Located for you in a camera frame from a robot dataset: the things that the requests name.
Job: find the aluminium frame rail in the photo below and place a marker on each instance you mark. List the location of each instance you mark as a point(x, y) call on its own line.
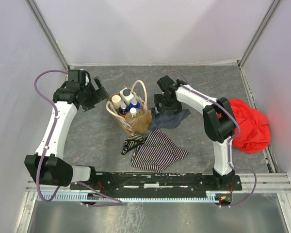
point(243, 182)

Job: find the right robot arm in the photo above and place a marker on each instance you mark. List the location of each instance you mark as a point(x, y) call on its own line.
point(218, 118)

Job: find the striped dark garment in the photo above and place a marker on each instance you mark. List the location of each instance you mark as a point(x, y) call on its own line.
point(134, 141)

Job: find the dark blue small bottle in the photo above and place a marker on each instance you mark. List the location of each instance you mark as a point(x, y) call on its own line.
point(123, 109)

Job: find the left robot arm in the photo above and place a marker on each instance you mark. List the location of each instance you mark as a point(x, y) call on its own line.
point(47, 166)

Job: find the blue-grey cloth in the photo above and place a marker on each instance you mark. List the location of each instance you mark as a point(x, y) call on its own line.
point(167, 120)

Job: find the white bottle black cap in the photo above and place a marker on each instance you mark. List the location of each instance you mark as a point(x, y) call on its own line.
point(126, 95)

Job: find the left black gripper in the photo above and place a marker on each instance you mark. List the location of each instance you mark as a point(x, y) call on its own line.
point(94, 96)

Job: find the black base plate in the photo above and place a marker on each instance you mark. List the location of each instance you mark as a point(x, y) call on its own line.
point(164, 193)

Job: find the canvas tote bag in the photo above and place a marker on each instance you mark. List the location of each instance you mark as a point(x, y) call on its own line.
point(142, 123)

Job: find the striped shirt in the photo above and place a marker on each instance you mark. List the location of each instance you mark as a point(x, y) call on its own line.
point(157, 153)

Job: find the red cloth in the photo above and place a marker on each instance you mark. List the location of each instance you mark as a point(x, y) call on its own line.
point(254, 133)

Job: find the cream cap bottle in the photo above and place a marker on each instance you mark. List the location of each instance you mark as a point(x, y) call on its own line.
point(116, 101)

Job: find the blue cable duct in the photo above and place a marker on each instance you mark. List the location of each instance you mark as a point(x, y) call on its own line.
point(90, 196)

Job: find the clear bottle white cap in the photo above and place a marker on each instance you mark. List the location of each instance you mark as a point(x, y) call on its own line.
point(133, 115)

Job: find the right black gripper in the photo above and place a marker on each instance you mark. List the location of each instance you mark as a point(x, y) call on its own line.
point(163, 104)

